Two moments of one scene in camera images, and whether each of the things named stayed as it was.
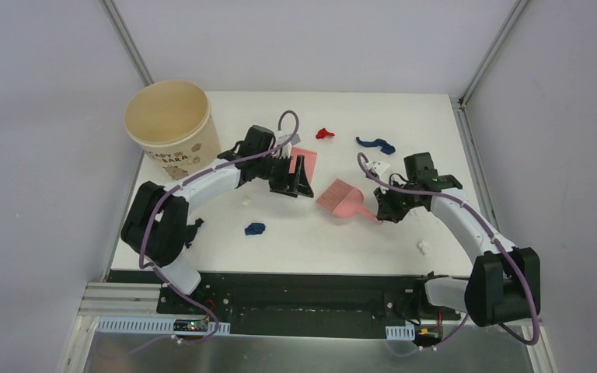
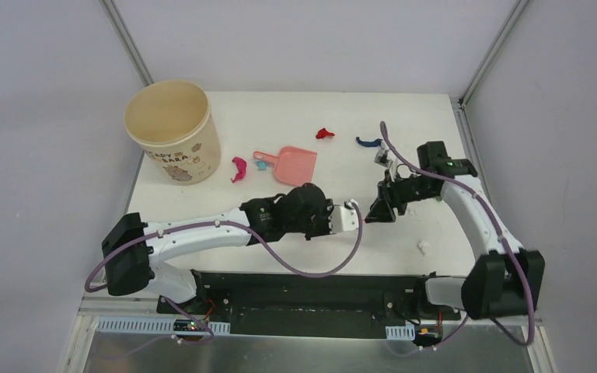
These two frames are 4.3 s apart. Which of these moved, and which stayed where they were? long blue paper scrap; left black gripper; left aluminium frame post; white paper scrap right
Moved: left black gripper
Stayed: white paper scrap right; left aluminium frame post; long blue paper scrap
